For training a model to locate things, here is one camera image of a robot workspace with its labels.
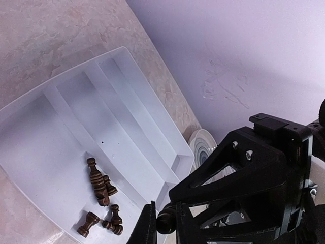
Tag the white plastic tray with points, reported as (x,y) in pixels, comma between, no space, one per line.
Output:
(106,109)

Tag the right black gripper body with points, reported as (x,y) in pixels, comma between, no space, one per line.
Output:
(304,220)

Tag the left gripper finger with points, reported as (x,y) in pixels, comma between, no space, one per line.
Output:
(145,230)

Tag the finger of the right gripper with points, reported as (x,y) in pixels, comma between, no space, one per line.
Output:
(244,164)
(252,221)

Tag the dark chess piece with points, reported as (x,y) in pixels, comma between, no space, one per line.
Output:
(166,220)

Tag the pile of dark chess pieces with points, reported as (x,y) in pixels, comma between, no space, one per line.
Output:
(102,190)

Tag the grey spiral coaster plate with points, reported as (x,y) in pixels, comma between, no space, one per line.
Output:
(202,145)

